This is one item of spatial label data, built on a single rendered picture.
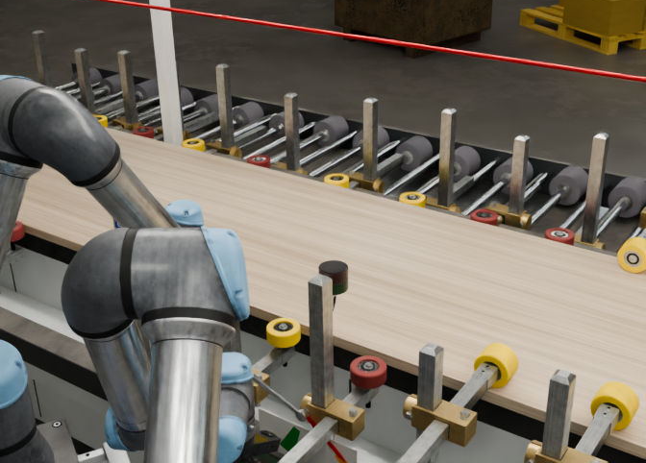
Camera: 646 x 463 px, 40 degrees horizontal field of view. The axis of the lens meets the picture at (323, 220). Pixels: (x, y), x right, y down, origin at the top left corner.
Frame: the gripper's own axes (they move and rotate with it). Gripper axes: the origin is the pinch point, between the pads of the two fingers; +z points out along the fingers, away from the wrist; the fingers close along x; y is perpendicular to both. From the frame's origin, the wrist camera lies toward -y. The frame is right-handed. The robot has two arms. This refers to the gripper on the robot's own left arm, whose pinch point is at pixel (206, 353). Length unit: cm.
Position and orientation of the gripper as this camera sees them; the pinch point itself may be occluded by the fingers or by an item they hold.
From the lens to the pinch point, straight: 193.7
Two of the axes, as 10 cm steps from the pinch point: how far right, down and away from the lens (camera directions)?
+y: -9.7, -0.8, 2.1
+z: 0.2, 9.0, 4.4
